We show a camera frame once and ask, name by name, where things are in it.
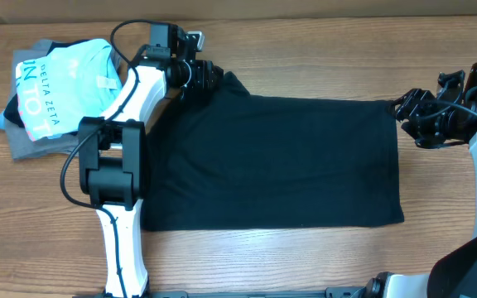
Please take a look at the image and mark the black t-shirt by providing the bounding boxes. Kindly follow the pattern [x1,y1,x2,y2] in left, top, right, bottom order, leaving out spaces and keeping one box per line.
[141,73,404,231]

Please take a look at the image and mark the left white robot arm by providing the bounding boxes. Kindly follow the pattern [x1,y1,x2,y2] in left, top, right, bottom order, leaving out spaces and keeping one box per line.
[79,59,224,297]

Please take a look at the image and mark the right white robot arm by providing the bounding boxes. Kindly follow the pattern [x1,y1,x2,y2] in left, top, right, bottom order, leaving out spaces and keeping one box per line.
[352,63,477,298]

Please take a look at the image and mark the light blue folded t-shirt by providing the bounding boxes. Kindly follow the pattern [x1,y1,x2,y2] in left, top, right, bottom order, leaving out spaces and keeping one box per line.
[11,39,122,142]

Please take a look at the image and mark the grey folded t-shirt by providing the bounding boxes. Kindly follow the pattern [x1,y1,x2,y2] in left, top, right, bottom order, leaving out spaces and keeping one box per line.
[3,39,123,161]

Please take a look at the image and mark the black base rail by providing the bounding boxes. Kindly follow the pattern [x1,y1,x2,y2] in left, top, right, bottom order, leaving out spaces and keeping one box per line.
[72,286,372,298]

